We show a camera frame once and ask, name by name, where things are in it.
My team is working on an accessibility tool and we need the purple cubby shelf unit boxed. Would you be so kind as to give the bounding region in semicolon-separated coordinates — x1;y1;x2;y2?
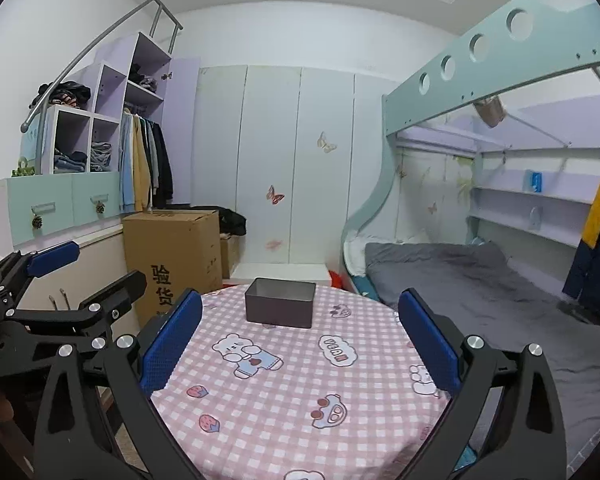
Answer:
21;32;172;174

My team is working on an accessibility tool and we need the hanging clothes row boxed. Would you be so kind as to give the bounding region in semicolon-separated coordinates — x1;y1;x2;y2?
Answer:
118;107;174;214

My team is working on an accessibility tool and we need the dark grey storage box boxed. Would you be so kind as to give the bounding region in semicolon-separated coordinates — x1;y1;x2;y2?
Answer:
245;278;316;328

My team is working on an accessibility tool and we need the black clothes heap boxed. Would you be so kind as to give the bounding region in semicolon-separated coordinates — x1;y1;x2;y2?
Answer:
216;207;247;236

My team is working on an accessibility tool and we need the large cardboard box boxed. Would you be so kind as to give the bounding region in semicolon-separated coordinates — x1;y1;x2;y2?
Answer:
122;210;222;326

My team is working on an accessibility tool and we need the silver metal handrail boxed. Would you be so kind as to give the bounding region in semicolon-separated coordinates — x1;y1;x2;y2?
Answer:
20;0;184;134

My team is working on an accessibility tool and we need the white pillow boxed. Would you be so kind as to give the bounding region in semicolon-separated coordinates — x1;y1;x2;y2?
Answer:
343;231;430;276

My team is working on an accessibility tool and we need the mint green bunk bed frame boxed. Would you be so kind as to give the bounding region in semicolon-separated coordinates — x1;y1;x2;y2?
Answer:
340;0;600;281

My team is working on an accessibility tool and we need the small cardboard box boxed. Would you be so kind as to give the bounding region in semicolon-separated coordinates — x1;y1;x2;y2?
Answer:
220;233;242;278

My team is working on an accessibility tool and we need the mint green drawer cabinet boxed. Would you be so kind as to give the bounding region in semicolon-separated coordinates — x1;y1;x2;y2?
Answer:
0;172;121;256

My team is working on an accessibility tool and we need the pink checkered tablecloth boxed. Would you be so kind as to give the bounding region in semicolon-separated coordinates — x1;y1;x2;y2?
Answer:
151;286;448;479

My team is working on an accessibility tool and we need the grey bed sheet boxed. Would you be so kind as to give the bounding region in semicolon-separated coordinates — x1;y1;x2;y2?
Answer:
365;243;600;474

